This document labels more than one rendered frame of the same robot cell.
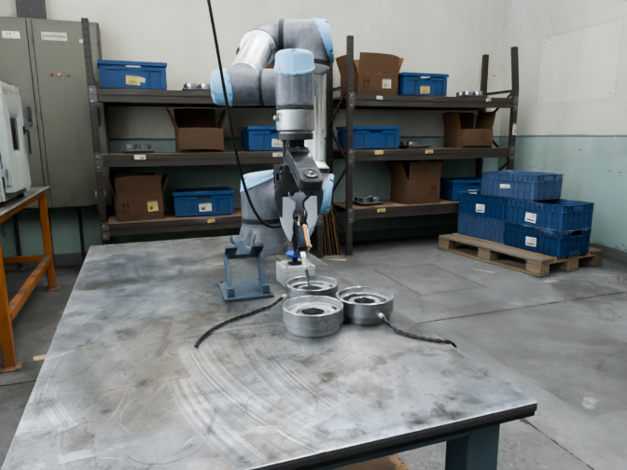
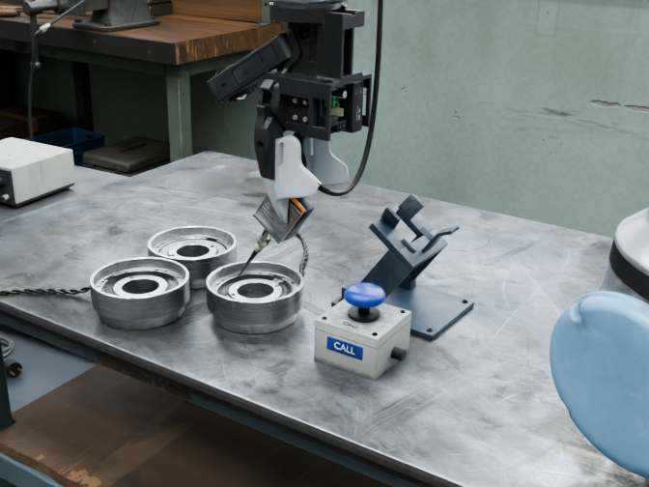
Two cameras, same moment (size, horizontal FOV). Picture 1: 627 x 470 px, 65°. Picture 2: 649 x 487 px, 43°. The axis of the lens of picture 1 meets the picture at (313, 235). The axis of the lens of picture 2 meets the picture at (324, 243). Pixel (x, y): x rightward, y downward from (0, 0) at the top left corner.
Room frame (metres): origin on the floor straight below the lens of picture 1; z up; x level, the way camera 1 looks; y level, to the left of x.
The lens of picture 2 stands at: (1.62, -0.43, 1.22)
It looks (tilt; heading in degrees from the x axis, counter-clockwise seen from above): 23 degrees down; 142
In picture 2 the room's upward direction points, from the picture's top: 1 degrees clockwise
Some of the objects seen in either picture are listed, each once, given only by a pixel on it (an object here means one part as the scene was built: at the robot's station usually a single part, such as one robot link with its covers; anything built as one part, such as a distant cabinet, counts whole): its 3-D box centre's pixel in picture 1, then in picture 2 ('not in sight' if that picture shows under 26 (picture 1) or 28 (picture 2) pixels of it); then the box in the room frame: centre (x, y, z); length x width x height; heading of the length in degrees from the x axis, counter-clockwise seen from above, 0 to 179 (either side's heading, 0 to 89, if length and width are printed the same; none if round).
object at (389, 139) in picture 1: (368, 137); not in sight; (4.97, -0.54, 1.11); 0.52 x 0.38 x 0.22; 110
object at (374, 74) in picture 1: (368, 76); not in sight; (4.97, -0.54, 1.69); 0.59 x 0.41 x 0.38; 115
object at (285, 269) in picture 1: (294, 271); (367, 335); (1.08, 0.04, 0.82); 0.08 x 0.07 x 0.05; 20
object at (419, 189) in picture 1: (413, 181); not in sight; (5.15, -1.05, 0.67); 0.52 x 0.43 x 0.43; 110
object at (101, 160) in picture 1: (212, 151); not in sight; (4.46, 0.90, 1.00); 1.92 x 0.57 x 2.00; 110
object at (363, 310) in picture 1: (364, 305); (141, 293); (0.86, -0.09, 0.82); 0.10 x 0.10 x 0.04
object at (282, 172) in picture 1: (295, 163); (313, 71); (1.00, 0.04, 1.07); 0.09 x 0.08 x 0.12; 17
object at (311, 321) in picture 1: (313, 316); (192, 257); (0.81, 0.00, 0.82); 0.10 x 0.10 x 0.04
